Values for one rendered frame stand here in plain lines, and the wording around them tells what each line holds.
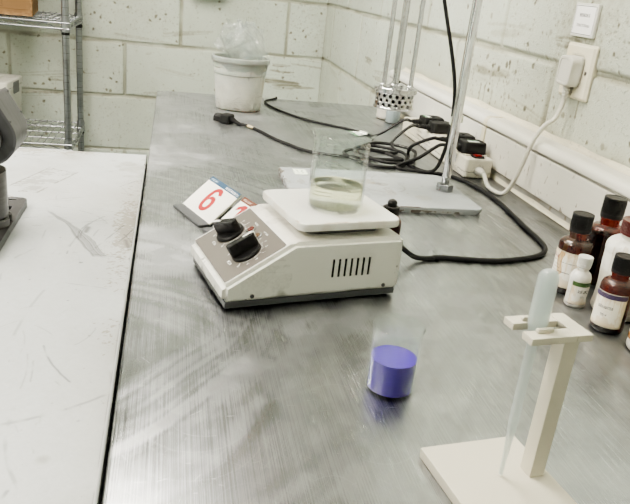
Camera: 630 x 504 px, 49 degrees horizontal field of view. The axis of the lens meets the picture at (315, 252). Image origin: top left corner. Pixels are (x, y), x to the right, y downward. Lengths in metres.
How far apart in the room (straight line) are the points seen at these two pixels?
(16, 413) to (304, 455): 0.21
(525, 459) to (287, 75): 2.74
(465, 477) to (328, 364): 0.18
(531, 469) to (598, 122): 0.74
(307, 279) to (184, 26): 2.45
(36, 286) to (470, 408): 0.44
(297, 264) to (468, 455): 0.27
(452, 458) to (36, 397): 0.31
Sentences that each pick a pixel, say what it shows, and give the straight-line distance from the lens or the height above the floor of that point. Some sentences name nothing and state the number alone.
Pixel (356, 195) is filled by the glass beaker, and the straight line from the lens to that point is 0.73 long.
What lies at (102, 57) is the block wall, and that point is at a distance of 3.12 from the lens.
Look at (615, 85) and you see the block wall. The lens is 1.15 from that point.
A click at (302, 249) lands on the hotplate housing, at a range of 0.70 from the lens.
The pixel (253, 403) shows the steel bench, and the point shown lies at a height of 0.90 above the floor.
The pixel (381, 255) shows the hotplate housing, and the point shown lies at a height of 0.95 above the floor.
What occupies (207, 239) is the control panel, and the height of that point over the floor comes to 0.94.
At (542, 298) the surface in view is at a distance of 0.45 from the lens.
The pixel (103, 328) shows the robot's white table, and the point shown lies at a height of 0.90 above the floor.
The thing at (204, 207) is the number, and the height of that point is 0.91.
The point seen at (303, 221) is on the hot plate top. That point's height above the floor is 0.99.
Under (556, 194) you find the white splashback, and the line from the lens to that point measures 1.17.
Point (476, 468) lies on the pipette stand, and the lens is 0.53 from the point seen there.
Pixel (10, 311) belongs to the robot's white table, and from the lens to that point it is 0.71.
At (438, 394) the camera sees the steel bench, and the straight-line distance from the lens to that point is 0.61.
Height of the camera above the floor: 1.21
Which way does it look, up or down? 21 degrees down
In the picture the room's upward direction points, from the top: 6 degrees clockwise
